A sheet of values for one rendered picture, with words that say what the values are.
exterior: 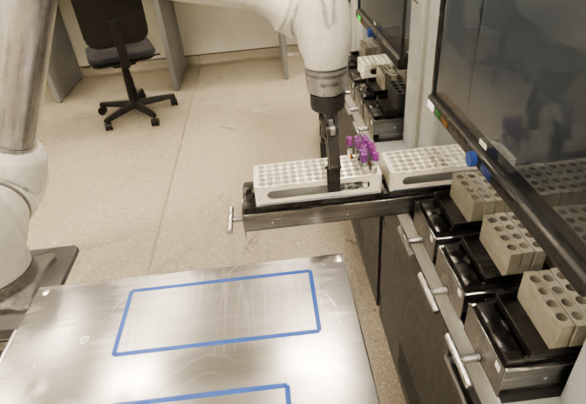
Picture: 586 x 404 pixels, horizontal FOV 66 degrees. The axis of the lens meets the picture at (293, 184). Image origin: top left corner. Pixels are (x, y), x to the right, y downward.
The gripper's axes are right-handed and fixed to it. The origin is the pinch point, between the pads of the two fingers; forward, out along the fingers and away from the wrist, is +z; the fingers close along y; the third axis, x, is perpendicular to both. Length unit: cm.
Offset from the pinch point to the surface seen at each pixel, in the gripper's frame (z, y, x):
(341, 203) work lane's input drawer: 5.3, 6.4, 1.5
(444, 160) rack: -0.5, 1.6, 27.0
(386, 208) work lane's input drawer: 8.0, 6.9, 12.2
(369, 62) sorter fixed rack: -1, -68, 25
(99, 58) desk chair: 33, -221, -124
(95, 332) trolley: 4, 37, -47
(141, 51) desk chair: 34, -230, -98
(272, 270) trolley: 3.8, 27.0, -15.5
